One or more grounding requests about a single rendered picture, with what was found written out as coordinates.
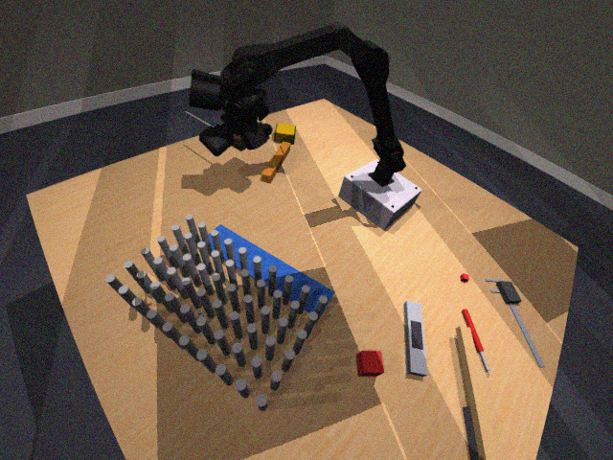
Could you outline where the blue flat strip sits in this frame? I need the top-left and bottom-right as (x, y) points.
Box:
(214, 224), (335, 317)

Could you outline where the yellow block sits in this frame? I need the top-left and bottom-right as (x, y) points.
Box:
(274, 123), (296, 145)

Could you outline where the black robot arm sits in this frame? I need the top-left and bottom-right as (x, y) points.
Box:
(189, 22), (406, 187)

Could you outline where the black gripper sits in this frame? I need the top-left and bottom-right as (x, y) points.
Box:
(199, 104), (269, 157)

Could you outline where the red-handled screwdriver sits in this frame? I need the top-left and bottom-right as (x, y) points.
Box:
(462, 309), (490, 375)

